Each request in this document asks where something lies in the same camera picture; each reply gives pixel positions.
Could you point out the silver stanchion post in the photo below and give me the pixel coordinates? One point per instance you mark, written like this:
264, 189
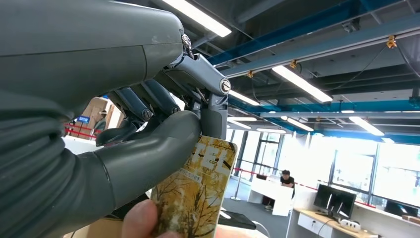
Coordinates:
237, 187

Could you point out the black computer monitor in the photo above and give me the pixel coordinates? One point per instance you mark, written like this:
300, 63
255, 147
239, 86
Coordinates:
334, 201

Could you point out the white power strip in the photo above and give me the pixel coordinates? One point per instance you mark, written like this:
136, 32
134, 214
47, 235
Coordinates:
349, 225

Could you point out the wooden office desk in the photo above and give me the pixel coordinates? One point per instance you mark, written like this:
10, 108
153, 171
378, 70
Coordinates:
328, 226

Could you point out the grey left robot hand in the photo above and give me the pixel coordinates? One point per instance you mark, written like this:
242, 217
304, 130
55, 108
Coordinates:
82, 42

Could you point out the white office desk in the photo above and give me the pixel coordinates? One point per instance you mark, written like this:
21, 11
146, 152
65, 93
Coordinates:
272, 197

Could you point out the ceiling light panel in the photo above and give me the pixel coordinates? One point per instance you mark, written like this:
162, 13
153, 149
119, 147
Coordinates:
300, 124
366, 126
197, 16
244, 98
302, 83

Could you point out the person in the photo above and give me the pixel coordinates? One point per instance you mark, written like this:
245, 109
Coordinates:
288, 181

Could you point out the yellow printed hotel card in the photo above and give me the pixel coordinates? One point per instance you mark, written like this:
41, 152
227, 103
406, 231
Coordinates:
197, 197

